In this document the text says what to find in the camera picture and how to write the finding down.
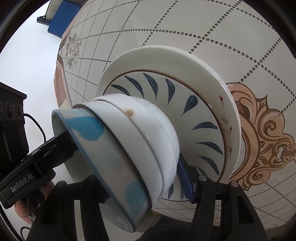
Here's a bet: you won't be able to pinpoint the plain white bowl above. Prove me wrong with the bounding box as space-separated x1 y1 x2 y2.
94 93 180 197

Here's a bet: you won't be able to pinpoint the blue leaf pattern plate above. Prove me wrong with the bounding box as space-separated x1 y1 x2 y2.
101 69 228 202

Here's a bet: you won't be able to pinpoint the white bowl blue dots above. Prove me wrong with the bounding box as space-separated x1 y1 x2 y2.
52 108 151 232

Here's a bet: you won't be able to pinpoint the white bowl dark rim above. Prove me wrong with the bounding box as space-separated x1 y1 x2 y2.
74 100 163 204

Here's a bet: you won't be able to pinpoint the white plate pink flowers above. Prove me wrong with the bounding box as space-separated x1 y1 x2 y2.
96 46 241 183

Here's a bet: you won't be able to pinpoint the person left hand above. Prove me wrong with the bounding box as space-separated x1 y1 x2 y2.
14 181 55 225

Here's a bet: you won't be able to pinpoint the brown beige striped cloth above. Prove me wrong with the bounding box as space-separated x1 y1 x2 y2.
54 66 71 110

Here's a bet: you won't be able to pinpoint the checked floral tablecloth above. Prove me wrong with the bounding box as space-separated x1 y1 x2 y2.
55 1 295 231

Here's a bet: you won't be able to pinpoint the black cable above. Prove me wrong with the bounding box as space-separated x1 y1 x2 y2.
23 113 47 142

